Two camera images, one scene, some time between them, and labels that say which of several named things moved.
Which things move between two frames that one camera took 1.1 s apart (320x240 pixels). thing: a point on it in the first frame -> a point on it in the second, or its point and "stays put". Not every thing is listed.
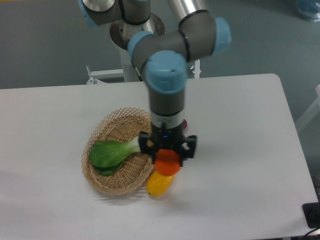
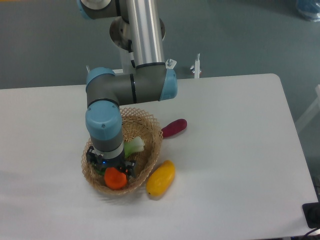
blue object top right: [310, 9] stays put
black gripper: [171, 138] -> [106, 163]
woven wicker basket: [121, 125] stays put
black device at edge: [312, 213] stays put
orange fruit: [167, 162] -> [114, 179]
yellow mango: [157, 184] stays put
